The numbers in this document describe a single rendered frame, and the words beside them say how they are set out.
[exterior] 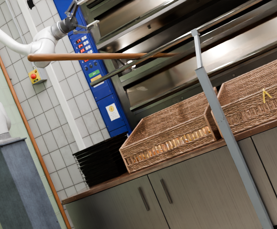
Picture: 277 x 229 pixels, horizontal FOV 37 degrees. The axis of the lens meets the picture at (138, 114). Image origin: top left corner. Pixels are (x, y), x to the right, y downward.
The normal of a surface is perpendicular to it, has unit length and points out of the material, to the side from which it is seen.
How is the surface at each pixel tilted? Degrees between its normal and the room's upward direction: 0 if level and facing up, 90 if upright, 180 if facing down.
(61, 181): 90
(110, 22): 70
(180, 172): 90
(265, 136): 90
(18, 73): 90
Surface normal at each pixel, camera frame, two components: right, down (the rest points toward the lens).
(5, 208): -0.40, 0.13
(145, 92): -0.51, -0.19
